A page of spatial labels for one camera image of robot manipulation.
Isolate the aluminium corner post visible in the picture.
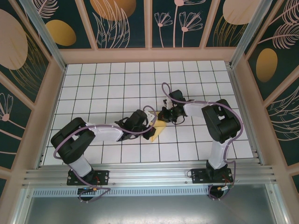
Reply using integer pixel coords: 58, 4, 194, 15
20, 0, 67, 72
228, 0, 271, 68

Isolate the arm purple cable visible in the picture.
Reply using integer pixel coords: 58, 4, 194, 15
161, 82, 245, 202
53, 105, 157, 203

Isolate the yellow cloth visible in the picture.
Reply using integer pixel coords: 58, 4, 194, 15
149, 110, 168, 142

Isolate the long aluminium base rail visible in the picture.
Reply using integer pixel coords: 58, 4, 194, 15
22, 163, 278, 187

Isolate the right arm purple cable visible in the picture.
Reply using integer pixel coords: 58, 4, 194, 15
161, 82, 245, 202

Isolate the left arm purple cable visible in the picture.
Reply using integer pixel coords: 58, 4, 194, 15
53, 105, 157, 203

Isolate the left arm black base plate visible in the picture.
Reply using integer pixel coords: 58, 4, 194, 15
67, 169, 110, 187

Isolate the aluminium side rail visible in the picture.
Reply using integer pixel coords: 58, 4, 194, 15
228, 66, 266, 166

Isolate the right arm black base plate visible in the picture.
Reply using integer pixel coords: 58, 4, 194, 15
191, 168, 235, 184

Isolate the slotted grey cable duct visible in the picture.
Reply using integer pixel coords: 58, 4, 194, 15
32, 188, 210, 197

